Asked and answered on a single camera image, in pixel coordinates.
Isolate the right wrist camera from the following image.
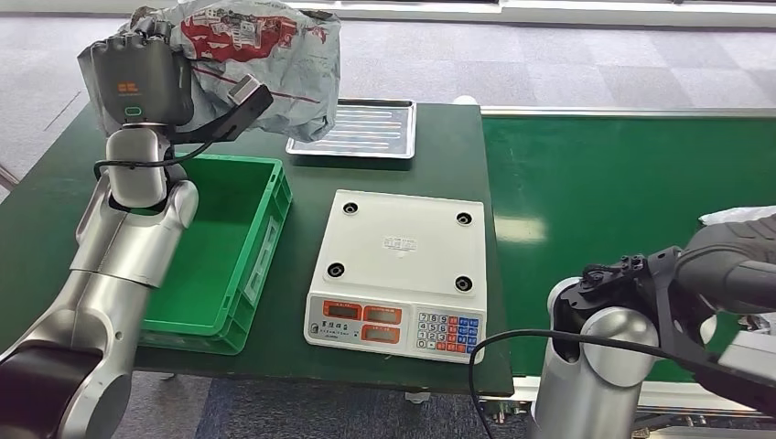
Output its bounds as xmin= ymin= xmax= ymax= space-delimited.
xmin=646 ymin=244 xmax=776 ymax=418

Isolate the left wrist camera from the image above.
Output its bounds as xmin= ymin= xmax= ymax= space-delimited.
xmin=168 ymin=73 xmax=275 ymax=146

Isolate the white mailer package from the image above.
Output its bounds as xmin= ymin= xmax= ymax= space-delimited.
xmin=696 ymin=205 xmax=776 ymax=228

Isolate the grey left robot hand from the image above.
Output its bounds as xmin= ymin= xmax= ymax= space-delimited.
xmin=91 ymin=15 xmax=197 ymax=130

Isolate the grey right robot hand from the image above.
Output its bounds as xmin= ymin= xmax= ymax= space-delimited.
xmin=674 ymin=214 xmax=776 ymax=316

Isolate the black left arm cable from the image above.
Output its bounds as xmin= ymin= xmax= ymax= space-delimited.
xmin=92 ymin=140 xmax=214 ymax=183

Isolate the steel tray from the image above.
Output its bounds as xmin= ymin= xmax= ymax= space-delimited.
xmin=285 ymin=98 xmax=418 ymax=161

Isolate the green conveyor belt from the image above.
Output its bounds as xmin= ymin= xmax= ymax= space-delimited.
xmin=477 ymin=107 xmax=776 ymax=439

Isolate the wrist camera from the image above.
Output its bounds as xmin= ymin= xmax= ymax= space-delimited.
xmin=168 ymin=73 xmax=275 ymax=146
xmin=646 ymin=244 xmax=776 ymax=418

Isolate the dark green table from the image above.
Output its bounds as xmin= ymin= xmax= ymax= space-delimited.
xmin=0 ymin=102 xmax=516 ymax=399

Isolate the grey red-printed mailer package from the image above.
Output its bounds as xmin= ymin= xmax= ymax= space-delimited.
xmin=77 ymin=0 xmax=342 ymax=145

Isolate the green plastic crate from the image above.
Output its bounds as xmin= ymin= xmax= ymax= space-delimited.
xmin=134 ymin=154 xmax=295 ymax=358

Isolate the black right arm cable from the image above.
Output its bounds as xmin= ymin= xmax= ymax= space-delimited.
xmin=467 ymin=327 xmax=699 ymax=439

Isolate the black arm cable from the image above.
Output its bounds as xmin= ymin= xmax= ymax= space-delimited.
xmin=467 ymin=327 xmax=699 ymax=439
xmin=92 ymin=140 xmax=214 ymax=183

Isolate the white electronic scale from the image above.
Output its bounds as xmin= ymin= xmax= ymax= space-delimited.
xmin=302 ymin=188 xmax=489 ymax=367

